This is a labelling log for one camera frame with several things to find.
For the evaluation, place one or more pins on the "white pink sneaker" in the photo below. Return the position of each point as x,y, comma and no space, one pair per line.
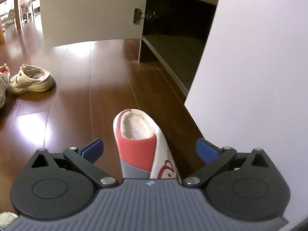
4,83

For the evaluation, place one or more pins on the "cream chunky sneaker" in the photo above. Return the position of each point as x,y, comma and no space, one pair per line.
31,78

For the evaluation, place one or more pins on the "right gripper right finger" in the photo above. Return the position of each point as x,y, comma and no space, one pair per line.
217,160

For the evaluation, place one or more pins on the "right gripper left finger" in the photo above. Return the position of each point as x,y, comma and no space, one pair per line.
83,160

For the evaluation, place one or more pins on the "red grey slipper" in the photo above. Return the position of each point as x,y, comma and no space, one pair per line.
142,147

